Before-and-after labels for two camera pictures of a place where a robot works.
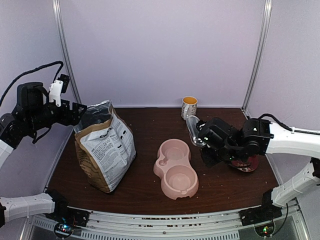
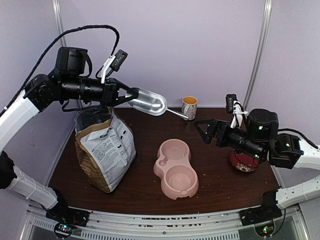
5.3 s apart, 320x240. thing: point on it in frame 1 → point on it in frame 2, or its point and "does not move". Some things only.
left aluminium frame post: [56, 13] does not move
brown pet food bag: [105, 146] does not move
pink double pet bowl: [179, 178] does not move
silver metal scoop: [191, 122] → [150, 103]
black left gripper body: [63, 118] → [109, 86]
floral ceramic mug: [189, 106] does not move
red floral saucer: [252, 164] does not move
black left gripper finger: [78, 109] → [122, 99]
